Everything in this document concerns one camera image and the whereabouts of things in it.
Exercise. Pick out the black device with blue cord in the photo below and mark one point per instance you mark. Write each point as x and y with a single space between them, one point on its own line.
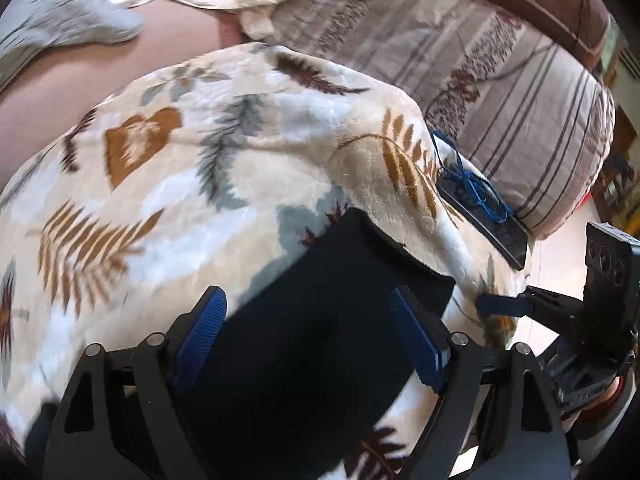
475 198

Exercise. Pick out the black camera box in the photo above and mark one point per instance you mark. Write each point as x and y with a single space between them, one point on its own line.
612 269

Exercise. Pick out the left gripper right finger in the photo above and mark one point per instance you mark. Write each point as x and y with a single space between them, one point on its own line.
501 396

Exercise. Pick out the leaf-print fleece blanket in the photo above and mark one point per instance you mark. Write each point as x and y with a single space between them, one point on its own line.
219 171

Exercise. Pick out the pink bed sheet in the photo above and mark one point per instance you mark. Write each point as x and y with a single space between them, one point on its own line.
60 85

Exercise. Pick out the person's right hand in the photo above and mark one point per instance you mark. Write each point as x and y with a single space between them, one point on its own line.
608 395

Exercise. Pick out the striped brown bedspread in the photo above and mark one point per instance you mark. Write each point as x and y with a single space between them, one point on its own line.
520 107

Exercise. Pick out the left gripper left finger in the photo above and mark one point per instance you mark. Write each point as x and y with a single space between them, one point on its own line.
117 418

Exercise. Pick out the black pants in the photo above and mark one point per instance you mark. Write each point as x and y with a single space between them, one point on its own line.
304 369

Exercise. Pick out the grey quilted pillow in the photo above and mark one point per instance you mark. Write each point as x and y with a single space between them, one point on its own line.
30 26

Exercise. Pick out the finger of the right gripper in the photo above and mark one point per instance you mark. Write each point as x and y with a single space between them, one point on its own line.
489 304

